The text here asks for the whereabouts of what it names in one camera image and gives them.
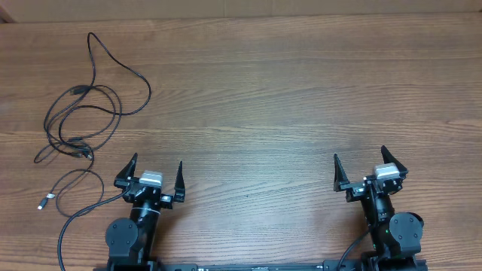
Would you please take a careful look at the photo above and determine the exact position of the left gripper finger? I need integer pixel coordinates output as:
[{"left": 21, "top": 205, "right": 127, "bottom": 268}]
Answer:
[
  {"left": 173, "top": 162, "right": 185, "bottom": 202},
  {"left": 114, "top": 153, "right": 138, "bottom": 181}
]

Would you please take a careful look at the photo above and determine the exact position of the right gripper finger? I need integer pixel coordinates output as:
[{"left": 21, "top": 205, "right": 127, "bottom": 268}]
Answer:
[
  {"left": 333, "top": 154, "right": 350, "bottom": 192},
  {"left": 380, "top": 145, "right": 409, "bottom": 177}
]

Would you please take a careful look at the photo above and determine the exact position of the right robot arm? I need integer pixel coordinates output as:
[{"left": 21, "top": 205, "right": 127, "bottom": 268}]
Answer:
[{"left": 334, "top": 145, "right": 428, "bottom": 271}]

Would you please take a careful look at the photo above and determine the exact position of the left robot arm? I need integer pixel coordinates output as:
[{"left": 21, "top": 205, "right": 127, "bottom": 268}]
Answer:
[{"left": 105, "top": 154, "right": 186, "bottom": 270}]

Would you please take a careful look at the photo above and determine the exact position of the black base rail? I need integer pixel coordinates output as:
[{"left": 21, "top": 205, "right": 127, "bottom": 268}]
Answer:
[{"left": 93, "top": 259, "right": 429, "bottom": 271}]

